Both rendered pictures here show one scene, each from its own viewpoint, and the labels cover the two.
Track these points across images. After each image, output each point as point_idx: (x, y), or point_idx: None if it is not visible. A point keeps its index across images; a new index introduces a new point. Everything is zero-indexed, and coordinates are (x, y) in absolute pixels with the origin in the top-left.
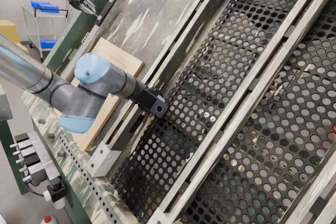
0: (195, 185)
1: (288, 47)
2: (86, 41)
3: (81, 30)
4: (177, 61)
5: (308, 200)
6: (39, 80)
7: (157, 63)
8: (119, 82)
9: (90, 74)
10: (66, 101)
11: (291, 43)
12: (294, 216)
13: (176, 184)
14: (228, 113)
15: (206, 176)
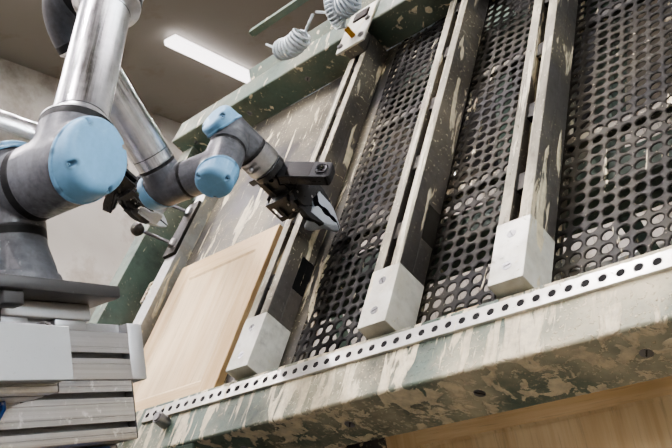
0: (410, 210)
1: (450, 58)
2: (154, 287)
3: (128, 309)
4: (336, 176)
5: (520, 111)
6: (164, 147)
7: None
8: (256, 135)
9: (225, 113)
10: (200, 154)
11: (451, 54)
12: (516, 128)
13: (387, 233)
14: (417, 137)
15: (427, 207)
